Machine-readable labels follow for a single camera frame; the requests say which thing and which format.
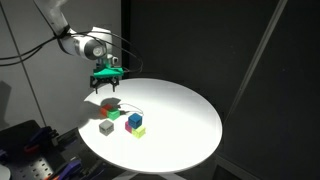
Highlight orange block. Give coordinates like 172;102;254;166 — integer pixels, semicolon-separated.
99;103;114;118

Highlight gray block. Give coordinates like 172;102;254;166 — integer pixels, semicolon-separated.
98;119;115;137

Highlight gray slanted pole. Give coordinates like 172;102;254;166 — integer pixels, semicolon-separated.
229;0;288;113

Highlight pink block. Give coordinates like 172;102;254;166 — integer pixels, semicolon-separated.
124;120;134;134

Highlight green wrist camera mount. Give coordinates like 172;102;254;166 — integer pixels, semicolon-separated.
92;64;125;80

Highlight white rounded object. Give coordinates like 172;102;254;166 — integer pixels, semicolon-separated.
0;164;11;180

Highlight purple spring clamp orange tips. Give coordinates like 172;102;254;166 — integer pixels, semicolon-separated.
23;125;60;155
49;158;84;180

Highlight blue block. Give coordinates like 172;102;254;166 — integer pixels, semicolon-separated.
127;112;144;130

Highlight black cable strap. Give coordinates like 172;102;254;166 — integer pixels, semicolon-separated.
54;24;73;44

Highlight black cable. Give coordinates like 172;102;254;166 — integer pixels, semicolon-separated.
0;30;145;75
0;34;68;68

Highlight yellow-green block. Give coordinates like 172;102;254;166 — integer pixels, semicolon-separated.
131;125;147;140

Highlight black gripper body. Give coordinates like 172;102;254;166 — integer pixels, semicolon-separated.
96;76;114;87

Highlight green block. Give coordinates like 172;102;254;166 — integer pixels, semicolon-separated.
107;108;121;122

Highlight blue orange clamps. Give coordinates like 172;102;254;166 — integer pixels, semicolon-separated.
0;119;101;180

